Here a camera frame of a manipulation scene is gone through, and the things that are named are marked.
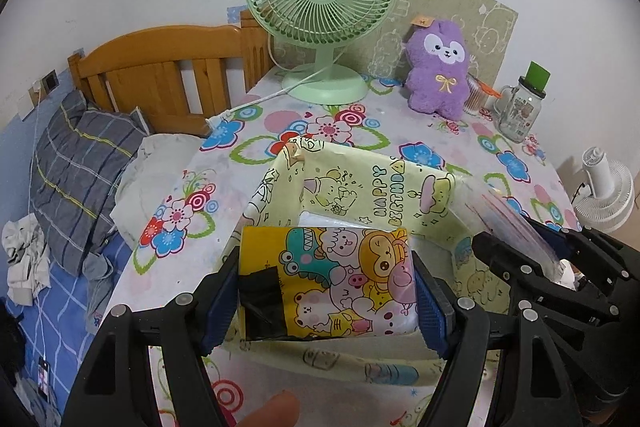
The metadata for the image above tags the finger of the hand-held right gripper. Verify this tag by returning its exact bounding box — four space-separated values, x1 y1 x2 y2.
529 218 640 279
472 231 622 324

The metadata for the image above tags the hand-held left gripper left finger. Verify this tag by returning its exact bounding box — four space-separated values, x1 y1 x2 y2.
62 247 242 427

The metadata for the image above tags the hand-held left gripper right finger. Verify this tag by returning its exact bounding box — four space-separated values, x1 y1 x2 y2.
411 254 585 427

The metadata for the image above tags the clear plastic bag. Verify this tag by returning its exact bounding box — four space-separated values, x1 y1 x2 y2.
447 172 576 283

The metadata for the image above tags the cartoon print tissue packet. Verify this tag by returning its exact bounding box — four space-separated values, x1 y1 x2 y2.
239 227 421 342

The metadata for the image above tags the yellow cartoon gift bag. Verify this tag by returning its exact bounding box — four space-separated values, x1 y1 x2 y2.
220 134 506 388

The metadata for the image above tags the white floor fan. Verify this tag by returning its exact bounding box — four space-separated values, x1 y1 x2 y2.
572 147 636 230

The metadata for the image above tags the blue denim cloth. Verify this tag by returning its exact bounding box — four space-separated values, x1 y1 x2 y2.
82 252 126 333

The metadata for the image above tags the glass jar with green lid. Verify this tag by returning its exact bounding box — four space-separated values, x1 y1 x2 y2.
494 62 551 144

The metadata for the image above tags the white pillow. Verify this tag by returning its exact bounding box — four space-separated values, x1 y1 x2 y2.
110 132 211 248

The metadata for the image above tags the cotton swab container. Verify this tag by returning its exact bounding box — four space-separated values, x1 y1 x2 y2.
462 74 501 118

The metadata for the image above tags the blue checked bed sheet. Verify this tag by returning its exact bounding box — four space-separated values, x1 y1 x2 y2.
0 87 136 427

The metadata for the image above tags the floral tablecloth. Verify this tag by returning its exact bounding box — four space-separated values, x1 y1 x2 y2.
102 69 581 427

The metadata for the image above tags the purple plush toy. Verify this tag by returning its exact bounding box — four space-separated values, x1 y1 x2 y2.
402 18 481 118

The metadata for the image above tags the smartphone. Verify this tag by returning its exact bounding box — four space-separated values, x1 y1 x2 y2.
37 356 53 403

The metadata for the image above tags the grey plaid pillow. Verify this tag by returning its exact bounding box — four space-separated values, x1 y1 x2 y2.
30 89 151 278

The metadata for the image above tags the crumpled white cloth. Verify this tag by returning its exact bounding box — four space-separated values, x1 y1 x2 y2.
1 213 51 306

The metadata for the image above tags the green patterned mat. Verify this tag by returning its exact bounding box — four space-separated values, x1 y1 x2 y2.
367 0 518 90

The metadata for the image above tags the wooden bed headboard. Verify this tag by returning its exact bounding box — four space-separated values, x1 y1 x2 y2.
67 9 276 138

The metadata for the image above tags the white fan cord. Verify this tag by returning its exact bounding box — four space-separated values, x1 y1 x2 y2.
205 32 301 128

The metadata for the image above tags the wall socket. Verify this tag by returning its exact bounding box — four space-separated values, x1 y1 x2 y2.
27 69 60 108

